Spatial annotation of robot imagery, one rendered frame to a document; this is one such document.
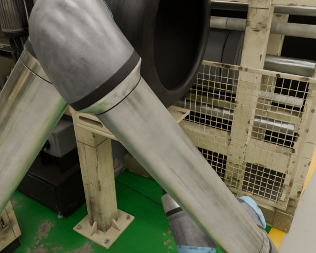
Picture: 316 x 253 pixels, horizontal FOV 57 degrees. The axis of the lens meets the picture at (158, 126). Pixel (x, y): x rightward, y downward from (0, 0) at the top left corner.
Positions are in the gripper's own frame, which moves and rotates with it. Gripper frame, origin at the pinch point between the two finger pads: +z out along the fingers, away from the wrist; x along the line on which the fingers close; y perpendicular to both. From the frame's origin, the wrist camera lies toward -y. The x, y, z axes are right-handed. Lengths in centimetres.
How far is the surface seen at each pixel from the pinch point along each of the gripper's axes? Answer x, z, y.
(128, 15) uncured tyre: 4.4, 25.4, -14.8
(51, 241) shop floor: -85, -9, 90
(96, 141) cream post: -33, 23, 52
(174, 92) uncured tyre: 9.9, 16.4, 19.7
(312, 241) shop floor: 56, -55, 118
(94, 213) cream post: -55, -3, 89
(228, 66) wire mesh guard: 38, 31, 43
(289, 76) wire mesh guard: 57, 14, 38
